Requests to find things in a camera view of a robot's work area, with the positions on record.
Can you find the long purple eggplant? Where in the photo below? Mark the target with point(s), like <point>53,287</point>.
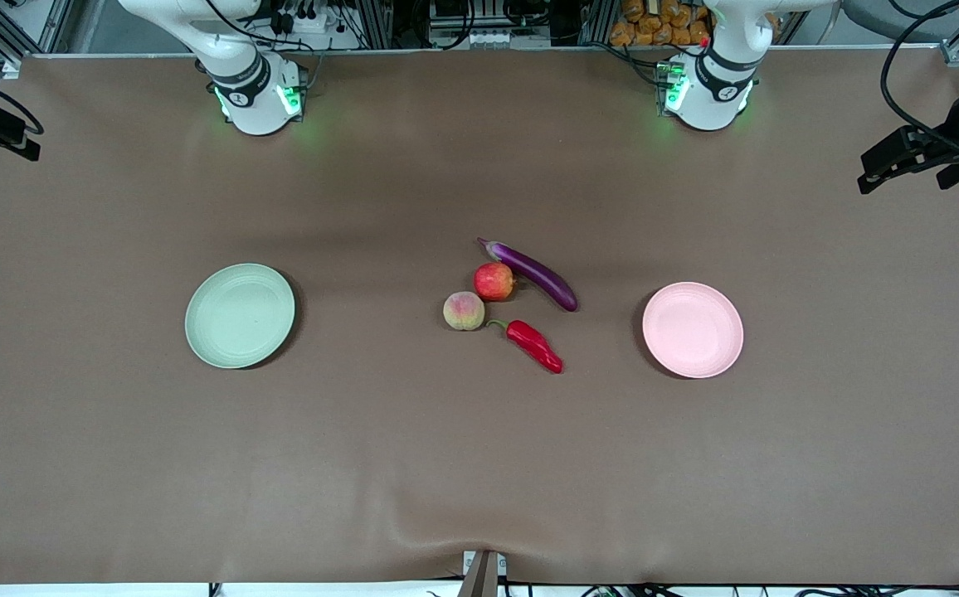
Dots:
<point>537,269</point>

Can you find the red chili pepper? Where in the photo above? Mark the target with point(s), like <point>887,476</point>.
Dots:
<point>531,340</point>

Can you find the red apple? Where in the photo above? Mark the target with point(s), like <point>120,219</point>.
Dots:
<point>494,282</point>

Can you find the yellow-pink peach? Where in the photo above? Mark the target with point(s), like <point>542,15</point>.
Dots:
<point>464,312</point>

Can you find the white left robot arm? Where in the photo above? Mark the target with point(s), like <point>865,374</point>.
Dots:
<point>712,91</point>

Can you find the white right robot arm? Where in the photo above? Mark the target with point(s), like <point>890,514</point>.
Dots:
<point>255,99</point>

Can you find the bag of orange fruits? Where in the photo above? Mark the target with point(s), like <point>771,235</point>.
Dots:
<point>662,23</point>

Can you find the grey round chair seat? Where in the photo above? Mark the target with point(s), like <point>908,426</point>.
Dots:
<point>869,16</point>

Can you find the pink round plate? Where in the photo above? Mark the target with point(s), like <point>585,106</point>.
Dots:
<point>693,330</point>

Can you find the light green round plate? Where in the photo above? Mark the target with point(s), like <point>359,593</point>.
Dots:
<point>239,315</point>

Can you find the white power strip with plugs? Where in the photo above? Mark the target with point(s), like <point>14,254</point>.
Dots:
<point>305,18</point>

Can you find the brown table cloth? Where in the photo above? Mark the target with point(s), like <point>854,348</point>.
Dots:
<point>479,456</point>

